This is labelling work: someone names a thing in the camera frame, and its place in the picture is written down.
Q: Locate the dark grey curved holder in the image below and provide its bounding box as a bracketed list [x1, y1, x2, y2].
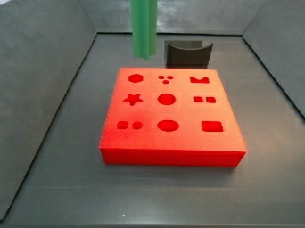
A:
[165, 40, 213, 69]

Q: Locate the red shape-sorting block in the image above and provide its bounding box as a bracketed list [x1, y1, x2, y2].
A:
[99, 68, 247, 167]

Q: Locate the green star-shaped peg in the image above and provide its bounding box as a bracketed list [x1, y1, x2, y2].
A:
[130, 0, 158, 59]

